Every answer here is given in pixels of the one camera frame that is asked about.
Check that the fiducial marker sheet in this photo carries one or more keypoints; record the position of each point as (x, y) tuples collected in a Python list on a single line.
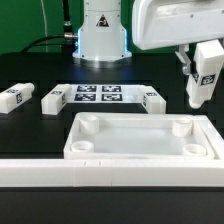
[(107, 93)]

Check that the white desk top tray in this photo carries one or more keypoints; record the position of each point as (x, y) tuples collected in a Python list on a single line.
[(137, 136)]

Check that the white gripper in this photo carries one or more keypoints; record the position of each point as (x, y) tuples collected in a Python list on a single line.
[(165, 23)]

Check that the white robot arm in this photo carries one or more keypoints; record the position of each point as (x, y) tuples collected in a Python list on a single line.
[(102, 40)]

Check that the white L-shaped fence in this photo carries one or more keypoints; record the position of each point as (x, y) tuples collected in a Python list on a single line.
[(119, 172)]

